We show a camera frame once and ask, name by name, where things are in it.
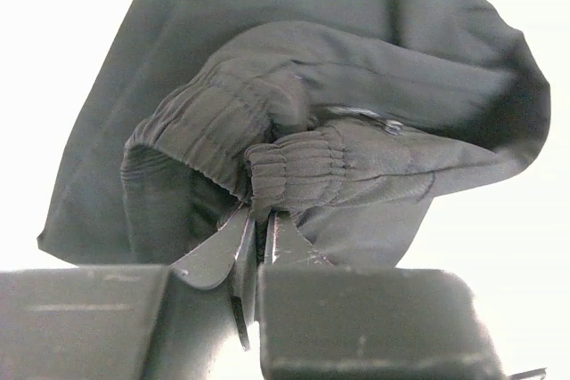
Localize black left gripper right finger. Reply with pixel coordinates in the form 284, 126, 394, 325
256, 213, 547, 380

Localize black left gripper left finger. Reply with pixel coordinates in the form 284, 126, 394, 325
1, 208, 257, 379

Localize black shorts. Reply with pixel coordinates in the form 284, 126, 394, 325
37, 0, 550, 267

